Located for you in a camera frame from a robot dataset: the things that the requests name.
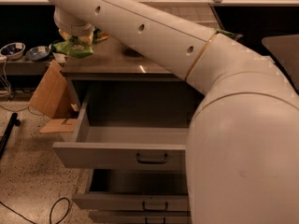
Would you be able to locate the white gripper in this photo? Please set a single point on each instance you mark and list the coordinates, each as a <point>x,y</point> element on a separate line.
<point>75,30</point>

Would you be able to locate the green rice chip bag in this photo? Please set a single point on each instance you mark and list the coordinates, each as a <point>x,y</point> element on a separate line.
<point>77,49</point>

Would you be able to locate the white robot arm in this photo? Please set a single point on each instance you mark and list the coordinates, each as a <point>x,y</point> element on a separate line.
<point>242,153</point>

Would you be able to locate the grey drawer cabinet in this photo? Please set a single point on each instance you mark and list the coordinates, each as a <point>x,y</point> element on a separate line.
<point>115,67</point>

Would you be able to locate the open top drawer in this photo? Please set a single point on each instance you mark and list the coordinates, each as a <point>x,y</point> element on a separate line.
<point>145,131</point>

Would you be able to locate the open drawer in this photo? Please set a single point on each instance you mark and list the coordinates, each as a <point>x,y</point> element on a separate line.
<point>145,131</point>
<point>150,191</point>

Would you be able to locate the open middle drawer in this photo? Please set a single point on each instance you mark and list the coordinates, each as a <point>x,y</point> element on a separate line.
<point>150,191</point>

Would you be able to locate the green chip bag on counter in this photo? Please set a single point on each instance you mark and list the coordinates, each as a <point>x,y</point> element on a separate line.
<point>231,35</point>

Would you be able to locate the bottom drawer front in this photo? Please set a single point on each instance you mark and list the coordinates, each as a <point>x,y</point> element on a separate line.
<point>139,217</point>

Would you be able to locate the white paper cup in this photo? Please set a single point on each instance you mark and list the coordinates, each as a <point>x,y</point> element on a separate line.
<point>59,57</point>

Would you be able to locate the dark blue bowl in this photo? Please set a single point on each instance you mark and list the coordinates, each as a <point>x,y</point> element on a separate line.
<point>38,54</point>

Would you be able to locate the brown cardboard box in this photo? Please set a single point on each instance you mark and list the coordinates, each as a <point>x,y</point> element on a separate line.
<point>52,98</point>

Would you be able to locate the white rimmed bowl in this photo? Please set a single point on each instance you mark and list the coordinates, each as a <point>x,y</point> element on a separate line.
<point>13,51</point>

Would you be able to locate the low side shelf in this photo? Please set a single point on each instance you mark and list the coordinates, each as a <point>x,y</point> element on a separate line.
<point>25,67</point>

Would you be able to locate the black stand leg left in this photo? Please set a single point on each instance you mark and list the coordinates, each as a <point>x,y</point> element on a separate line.
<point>13,122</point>

